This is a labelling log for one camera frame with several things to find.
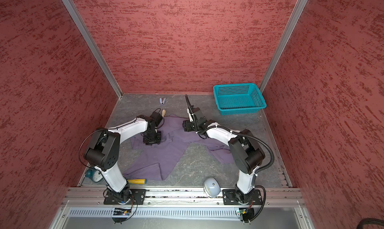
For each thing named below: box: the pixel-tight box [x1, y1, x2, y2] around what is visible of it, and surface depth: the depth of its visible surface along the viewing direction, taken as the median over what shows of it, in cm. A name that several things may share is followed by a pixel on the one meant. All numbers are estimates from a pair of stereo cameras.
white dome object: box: [203, 177, 221, 198], surface depth 72 cm
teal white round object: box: [85, 169, 103, 183], surface depth 77 cm
